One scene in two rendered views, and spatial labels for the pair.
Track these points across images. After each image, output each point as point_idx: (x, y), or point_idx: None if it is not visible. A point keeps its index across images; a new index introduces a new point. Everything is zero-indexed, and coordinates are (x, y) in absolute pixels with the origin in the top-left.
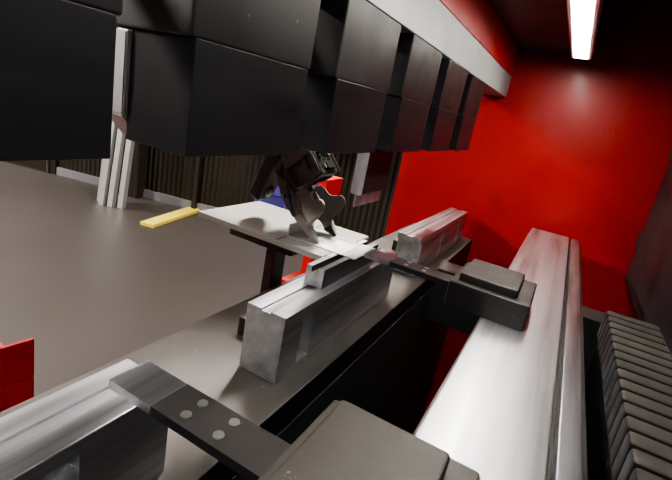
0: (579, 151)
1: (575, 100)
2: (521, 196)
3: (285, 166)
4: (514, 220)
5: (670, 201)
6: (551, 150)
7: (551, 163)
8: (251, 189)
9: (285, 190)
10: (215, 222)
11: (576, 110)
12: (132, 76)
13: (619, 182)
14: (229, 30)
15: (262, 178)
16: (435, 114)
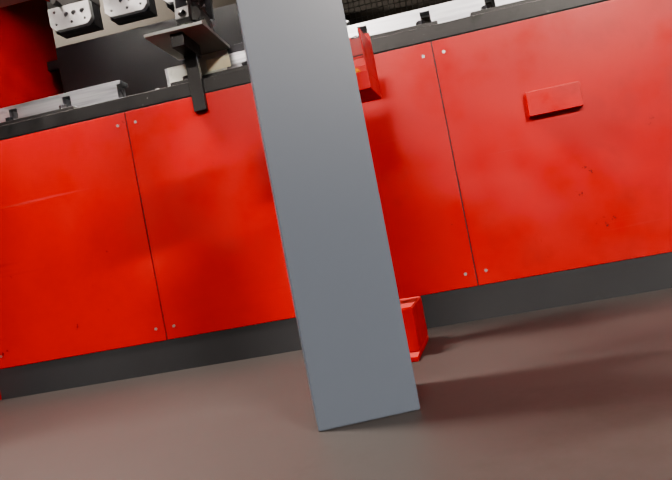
0: (17, 65)
1: (2, 27)
2: (6, 101)
3: (198, 2)
4: None
5: (106, 80)
6: (6, 64)
7: (9, 74)
8: (189, 14)
9: (208, 14)
10: (207, 27)
11: (5, 34)
12: None
13: (39, 87)
14: None
15: (190, 8)
16: None
